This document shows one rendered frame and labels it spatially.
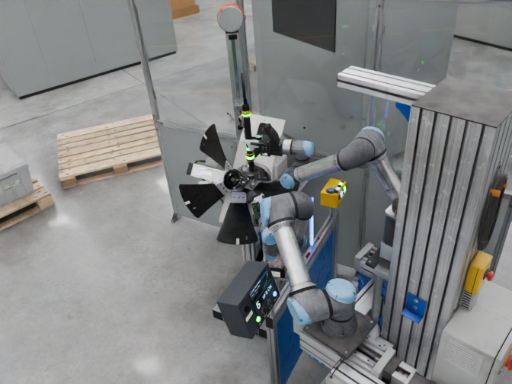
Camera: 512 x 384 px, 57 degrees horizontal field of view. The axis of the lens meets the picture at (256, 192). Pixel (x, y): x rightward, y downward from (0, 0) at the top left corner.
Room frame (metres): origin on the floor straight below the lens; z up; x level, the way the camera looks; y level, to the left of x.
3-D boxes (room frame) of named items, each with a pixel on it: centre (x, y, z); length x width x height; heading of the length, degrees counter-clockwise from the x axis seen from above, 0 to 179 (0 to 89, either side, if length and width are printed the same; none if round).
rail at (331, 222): (1.88, -0.24, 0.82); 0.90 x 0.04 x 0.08; 149
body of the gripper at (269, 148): (2.11, -0.10, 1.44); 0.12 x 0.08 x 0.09; 69
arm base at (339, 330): (1.28, -0.30, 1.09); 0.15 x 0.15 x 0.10
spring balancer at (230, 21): (2.87, 0.06, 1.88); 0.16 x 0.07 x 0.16; 94
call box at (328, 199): (2.22, -0.45, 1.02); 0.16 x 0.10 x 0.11; 149
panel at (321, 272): (1.88, -0.24, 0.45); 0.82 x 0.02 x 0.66; 149
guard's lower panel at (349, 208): (2.76, -0.36, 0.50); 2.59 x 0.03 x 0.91; 59
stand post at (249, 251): (2.31, 0.07, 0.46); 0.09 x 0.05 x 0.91; 59
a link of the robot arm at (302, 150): (2.05, -0.25, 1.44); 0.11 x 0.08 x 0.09; 69
